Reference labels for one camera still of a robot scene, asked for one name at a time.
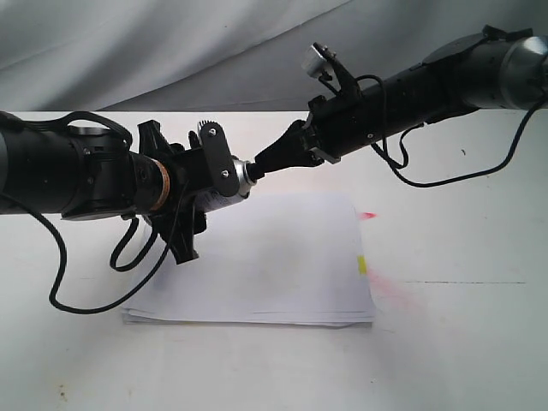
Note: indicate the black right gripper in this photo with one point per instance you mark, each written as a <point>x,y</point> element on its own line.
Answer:
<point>354,118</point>

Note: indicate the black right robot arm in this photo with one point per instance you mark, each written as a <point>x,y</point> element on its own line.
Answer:
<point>492,69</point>

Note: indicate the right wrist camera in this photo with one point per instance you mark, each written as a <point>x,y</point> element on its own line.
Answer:
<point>320,62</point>

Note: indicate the white paper stack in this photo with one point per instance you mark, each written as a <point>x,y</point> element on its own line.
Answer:
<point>272,259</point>

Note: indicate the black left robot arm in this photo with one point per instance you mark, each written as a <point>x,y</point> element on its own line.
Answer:
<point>83,166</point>

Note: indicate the silver spray paint can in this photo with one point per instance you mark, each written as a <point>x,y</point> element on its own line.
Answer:
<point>232,187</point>

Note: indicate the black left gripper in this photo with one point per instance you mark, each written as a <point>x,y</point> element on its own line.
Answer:
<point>169,176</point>

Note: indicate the yellow sticky tab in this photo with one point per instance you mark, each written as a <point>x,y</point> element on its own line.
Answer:
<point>362,267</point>

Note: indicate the white backdrop cloth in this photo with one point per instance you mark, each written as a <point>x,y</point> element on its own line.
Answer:
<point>219,55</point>

